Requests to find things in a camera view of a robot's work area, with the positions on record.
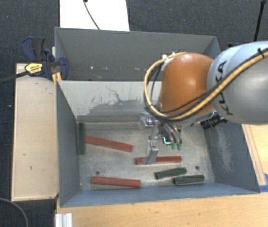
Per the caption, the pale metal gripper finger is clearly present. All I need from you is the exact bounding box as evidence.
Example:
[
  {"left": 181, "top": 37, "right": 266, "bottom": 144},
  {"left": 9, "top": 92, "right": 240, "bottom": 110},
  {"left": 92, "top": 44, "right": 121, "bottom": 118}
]
[
  {"left": 148, "top": 147, "right": 159, "bottom": 164},
  {"left": 143, "top": 140, "right": 156, "bottom": 165}
]

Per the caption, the red-brown flat block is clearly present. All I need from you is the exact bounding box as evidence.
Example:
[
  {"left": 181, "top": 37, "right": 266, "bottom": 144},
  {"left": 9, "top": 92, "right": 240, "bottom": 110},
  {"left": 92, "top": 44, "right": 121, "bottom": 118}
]
[
  {"left": 85, "top": 136, "right": 134, "bottom": 153},
  {"left": 134, "top": 156, "right": 182, "bottom": 166},
  {"left": 90, "top": 176, "right": 142, "bottom": 189}
]

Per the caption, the dark green flat block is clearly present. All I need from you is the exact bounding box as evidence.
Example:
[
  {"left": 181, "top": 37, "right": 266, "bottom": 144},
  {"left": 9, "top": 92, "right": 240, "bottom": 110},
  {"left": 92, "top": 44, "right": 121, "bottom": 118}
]
[
  {"left": 78, "top": 122, "right": 86, "bottom": 156},
  {"left": 154, "top": 167, "right": 188, "bottom": 180},
  {"left": 173, "top": 174, "right": 206, "bottom": 186}
]

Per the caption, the grey metal bin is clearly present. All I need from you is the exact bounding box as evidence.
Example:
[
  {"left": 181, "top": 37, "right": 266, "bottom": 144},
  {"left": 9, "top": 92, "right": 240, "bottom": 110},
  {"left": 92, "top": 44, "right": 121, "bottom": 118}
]
[{"left": 54, "top": 26, "right": 261, "bottom": 208}]

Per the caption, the pale wood board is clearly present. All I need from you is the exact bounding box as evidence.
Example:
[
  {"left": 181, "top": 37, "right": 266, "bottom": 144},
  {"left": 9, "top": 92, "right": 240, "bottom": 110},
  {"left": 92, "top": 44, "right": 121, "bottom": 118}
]
[{"left": 10, "top": 63, "right": 60, "bottom": 202}]

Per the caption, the black cylinder on white bracket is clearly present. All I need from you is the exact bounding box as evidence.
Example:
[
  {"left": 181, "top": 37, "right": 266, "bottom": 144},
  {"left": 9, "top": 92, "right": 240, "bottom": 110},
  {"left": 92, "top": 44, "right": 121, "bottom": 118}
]
[{"left": 199, "top": 111, "right": 228, "bottom": 130}]

